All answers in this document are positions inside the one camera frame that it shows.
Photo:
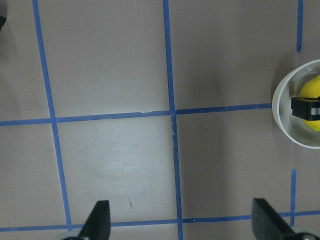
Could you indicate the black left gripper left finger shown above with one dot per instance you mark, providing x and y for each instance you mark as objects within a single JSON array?
[{"x": 98, "y": 224}]

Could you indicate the white ceramic bowl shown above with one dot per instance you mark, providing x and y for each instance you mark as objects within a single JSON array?
[{"x": 292, "y": 126}]

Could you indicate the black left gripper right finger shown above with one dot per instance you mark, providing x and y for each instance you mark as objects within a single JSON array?
[{"x": 267, "y": 224}]

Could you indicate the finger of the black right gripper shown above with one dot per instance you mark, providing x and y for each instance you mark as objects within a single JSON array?
[{"x": 306, "y": 108}]

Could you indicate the yellow lemon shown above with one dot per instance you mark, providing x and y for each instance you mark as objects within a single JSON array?
[{"x": 311, "y": 89}]

